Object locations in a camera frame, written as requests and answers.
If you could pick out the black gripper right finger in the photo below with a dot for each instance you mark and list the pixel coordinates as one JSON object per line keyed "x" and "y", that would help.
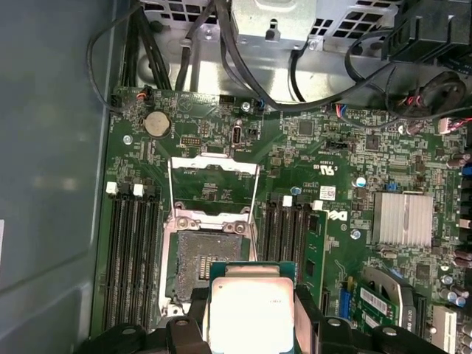
{"x": 332, "y": 339}

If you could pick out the round black speaker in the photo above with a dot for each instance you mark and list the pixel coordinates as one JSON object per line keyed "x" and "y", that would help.
{"x": 444, "y": 92}

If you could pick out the metal socket cover frame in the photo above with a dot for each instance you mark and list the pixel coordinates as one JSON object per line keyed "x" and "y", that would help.
{"x": 214, "y": 164}

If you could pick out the internal USB port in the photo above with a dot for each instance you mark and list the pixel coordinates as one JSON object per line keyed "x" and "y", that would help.
{"x": 236, "y": 136}

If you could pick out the CPU socket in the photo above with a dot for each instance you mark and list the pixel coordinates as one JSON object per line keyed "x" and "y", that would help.
{"x": 206, "y": 250}

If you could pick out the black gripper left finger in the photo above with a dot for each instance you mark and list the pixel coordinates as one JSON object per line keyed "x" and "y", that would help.
{"x": 184, "y": 339}

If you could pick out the blue expansion slot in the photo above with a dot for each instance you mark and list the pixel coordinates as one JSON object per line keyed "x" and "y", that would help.
{"x": 345, "y": 302}

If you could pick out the green RAM stick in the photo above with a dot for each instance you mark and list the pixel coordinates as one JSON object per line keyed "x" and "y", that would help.
{"x": 316, "y": 250}

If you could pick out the RAM slot white latch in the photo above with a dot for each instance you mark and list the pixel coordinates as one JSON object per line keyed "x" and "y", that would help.
{"x": 111, "y": 258}
{"x": 137, "y": 258}
{"x": 284, "y": 232}

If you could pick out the silver drive cage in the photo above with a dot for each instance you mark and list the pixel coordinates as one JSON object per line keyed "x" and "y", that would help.
{"x": 273, "y": 18}

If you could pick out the white motherboard sticker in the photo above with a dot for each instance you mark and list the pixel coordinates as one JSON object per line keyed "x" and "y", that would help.
{"x": 328, "y": 192}

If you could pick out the green motherboard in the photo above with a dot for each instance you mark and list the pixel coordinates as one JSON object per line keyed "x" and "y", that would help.
{"x": 287, "y": 147}

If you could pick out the CPU with silver top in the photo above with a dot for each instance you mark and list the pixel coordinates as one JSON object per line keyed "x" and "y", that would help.
{"x": 254, "y": 317}

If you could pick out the silver motherboard screw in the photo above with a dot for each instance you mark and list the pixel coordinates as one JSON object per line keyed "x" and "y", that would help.
{"x": 354, "y": 234}
{"x": 127, "y": 139}
{"x": 245, "y": 107}

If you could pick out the silver coin cell battery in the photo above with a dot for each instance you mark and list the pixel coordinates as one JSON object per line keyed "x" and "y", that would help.
{"x": 156, "y": 123}

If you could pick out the graphics card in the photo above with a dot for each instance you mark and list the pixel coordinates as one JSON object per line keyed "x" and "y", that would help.
{"x": 380, "y": 298}

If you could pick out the silver finned heatsink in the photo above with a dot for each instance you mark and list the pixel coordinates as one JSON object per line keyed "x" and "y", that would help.
{"x": 402, "y": 217}

